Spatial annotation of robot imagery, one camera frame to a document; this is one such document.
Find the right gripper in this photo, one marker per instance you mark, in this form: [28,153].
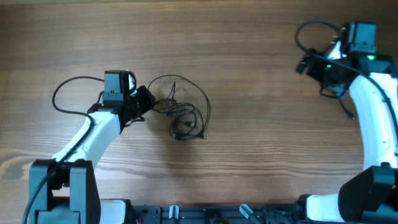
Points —
[304,64]

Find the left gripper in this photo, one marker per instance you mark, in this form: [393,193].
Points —
[145,99]

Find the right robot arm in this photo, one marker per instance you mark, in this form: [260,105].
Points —
[351,66]

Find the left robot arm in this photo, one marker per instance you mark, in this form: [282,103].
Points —
[63,189]

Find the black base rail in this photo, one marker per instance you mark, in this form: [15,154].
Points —
[278,214]

